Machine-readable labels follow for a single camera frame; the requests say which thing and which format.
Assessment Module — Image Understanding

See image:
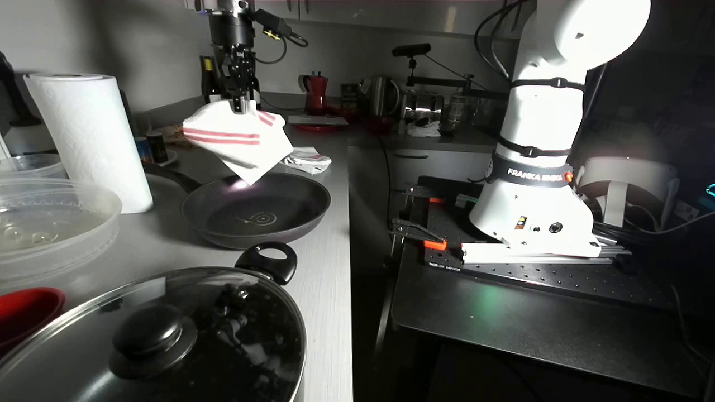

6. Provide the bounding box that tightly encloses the orange-handled clamp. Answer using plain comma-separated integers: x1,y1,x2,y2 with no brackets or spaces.
389,217,450,254

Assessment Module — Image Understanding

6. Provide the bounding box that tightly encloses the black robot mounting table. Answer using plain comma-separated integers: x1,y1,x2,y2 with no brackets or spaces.
389,175,705,398

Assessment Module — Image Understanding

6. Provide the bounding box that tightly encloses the white paper towel roll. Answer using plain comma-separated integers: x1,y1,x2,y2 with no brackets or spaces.
20,72,154,217

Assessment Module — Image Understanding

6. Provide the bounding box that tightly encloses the red moka pot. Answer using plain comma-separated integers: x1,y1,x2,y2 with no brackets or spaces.
300,69,331,116

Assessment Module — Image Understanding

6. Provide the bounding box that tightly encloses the black camera on stand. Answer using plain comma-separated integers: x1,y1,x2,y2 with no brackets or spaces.
390,43,508,102

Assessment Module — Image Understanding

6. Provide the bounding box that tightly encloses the black non-stick frying pan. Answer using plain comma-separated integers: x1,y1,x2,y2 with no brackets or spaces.
142,166,332,252

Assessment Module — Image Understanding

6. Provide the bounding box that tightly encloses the grey wall cabinet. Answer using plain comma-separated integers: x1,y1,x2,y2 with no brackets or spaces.
255,0,522,40

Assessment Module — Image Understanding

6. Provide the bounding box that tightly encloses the glass lid with black knob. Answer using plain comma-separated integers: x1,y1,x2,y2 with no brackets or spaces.
0,266,309,402

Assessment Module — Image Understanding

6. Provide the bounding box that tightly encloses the small dark jar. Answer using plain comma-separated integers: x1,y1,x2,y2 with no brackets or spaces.
144,131,181,168

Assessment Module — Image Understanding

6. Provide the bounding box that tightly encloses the white round device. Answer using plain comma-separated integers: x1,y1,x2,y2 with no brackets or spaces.
576,155,679,229

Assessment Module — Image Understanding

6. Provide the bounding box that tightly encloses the clear plastic bowl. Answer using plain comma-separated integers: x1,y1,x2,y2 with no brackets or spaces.
0,177,123,287

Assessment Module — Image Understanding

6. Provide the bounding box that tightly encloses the white cup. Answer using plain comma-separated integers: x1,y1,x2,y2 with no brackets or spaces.
403,104,441,141

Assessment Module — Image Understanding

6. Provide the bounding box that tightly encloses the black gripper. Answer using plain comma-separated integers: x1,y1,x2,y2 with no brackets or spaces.
208,9,258,113

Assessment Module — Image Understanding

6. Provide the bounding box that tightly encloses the steel kettle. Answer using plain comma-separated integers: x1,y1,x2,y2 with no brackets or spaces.
364,73,403,120

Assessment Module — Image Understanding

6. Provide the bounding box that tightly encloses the large black pot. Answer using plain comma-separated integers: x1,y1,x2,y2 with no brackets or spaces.
231,241,309,402

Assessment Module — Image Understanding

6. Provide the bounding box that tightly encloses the red bowl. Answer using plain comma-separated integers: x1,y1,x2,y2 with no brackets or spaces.
0,286,66,354

